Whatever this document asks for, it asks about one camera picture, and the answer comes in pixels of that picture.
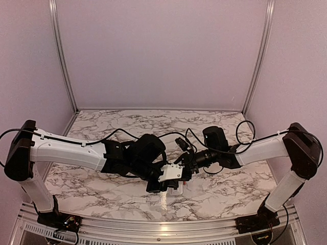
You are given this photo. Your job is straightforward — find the white remote control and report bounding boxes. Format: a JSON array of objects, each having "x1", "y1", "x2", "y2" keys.
[{"x1": 168, "y1": 182, "x2": 184, "y2": 197}]

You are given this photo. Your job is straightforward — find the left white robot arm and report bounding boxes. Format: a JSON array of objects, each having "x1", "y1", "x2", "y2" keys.
[{"x1": 4, "y1": 120, "x2": 182, "y2": 227}]

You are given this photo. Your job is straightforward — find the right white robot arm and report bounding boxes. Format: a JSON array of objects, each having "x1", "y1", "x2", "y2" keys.
[{"x1": 176, "y1": 122, "x2": 323, "y2": 229}]

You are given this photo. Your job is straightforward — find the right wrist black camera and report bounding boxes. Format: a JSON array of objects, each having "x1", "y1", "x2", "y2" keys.
[{"x1": 175, "y1": 137, "x2": 194, "y2": 153}]

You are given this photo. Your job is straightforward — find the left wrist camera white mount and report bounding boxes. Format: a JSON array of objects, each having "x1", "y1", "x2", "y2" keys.
[{"x1": 158, "y1": 164, "x2": 183, "y2": 182}]

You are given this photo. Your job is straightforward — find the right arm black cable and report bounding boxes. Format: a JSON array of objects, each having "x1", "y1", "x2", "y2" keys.
[{"x1": 184, "y1": 119, "x2": 321, "y2": 175}]

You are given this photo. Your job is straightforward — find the front aluminium rail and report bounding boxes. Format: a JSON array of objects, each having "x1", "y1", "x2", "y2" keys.
[{"x1": 10, "y1": 204, "x2": 307, "y2": 245}]

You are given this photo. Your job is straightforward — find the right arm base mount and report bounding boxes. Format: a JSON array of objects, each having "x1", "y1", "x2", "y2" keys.
[{"x1": 235, "y1": 204, "x2": 280, "y2": 234}]

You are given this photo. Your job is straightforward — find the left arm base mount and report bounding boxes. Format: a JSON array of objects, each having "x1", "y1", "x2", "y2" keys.
[{"x1": 34, "y1": 195, "x2": 82, "y2": 233}]

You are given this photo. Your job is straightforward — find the right aluminium frame post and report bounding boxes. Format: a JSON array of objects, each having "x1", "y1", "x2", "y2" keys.
[{"x1": 242, "y1": 0, "x2": 275, "y2": 116}]

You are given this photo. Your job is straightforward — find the aluminium frame post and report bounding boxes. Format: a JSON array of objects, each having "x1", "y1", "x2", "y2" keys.
[
  {"x1": 242, "y1": 0, "x2": 275, "y2": 116},
  {"x1": 49, "y1": 0, "x2": 79, "y2": 114}
]

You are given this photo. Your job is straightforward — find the left aluminium frame post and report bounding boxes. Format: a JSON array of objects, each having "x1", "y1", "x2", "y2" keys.
[{"x1": 49, "y1": 0, "x2": 79, "y2": 114}]

